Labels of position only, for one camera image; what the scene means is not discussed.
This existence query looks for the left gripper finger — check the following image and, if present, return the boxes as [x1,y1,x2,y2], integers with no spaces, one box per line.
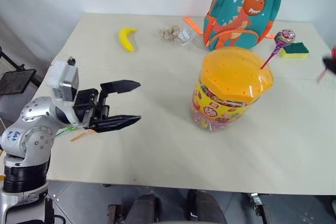
[99,79,142,97]
[90,114,142,133]

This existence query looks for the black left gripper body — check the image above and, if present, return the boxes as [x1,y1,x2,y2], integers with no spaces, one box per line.
[73,88,111,128]

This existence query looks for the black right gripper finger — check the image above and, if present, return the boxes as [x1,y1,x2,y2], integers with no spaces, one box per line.
[321,56,336,74]

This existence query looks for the red lollipop with pink stick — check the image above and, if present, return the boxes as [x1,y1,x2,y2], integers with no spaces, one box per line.
[318,47,336,84]

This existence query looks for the clear plastic lollipop jar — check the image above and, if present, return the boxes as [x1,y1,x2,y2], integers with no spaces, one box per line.
[189,76,263,132]

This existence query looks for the orange perforated jar lid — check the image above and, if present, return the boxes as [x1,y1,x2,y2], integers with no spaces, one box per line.
[198,46,275,104]

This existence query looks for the orange zip tie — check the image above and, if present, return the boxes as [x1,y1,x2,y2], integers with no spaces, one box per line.
[70,129,96,142]

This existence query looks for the green zip tie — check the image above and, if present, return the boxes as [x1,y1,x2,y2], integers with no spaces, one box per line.
[54,126,80,137]

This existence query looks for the yellow green sponge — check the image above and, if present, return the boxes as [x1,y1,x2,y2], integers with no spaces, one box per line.
[278,41,310,60]

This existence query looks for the yellow toy banana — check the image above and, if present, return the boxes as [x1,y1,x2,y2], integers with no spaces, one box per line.
[118,27,138,52]

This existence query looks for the purple wrapped lollipop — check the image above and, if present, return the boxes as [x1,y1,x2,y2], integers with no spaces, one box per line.
[259,29,297,70]

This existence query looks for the clear bag of corks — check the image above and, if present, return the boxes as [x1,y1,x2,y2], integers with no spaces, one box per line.
[158,24,195,47]

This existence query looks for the black flat panel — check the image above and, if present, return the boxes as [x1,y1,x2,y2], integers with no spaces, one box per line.
[0,69,37,97]

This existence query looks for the dark rounded shape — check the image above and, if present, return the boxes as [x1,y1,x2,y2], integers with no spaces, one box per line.
[186,189,228,224]
[130,193,161,224]

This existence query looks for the teal dinosaur backpack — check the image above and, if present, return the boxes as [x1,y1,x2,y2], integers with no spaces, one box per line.
[183,0,282,51]

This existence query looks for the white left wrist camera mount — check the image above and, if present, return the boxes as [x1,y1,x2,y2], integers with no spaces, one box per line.
[48,56,80,104]

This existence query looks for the black stand frame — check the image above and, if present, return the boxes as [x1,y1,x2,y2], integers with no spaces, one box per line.
[0,46,43,88]

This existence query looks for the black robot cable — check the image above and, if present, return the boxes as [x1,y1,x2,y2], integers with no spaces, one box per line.
[44,196,65,224]

